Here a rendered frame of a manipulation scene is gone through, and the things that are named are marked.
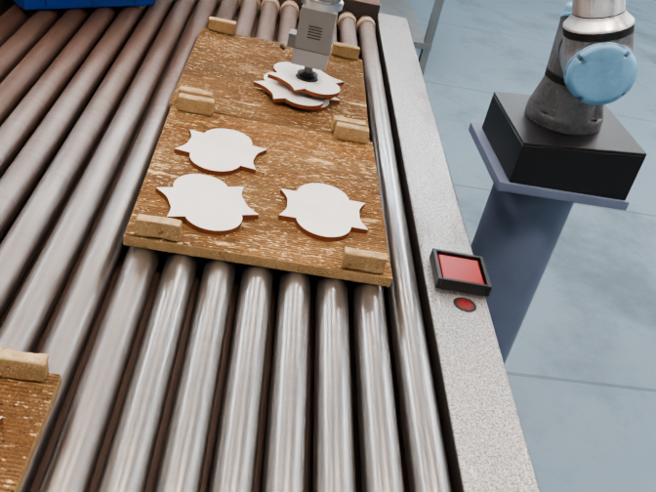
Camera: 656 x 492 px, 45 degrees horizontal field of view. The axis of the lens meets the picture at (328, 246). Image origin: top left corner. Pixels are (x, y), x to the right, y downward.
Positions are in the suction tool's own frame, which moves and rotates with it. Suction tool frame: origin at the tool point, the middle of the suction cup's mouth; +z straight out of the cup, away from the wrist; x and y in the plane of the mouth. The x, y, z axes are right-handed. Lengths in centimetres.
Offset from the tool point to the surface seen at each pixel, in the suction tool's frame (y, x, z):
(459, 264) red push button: 46, 28, 3
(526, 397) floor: -41, 81, 96
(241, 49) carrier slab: -16.4, -15.0, 2.3
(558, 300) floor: -97, 99, 96
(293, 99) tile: 7.1, -1.3, 0.6
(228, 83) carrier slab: 2.7, -13.8, 2.3
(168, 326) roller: 72, -7, 4
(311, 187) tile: 36.5, 5.6, 1.4
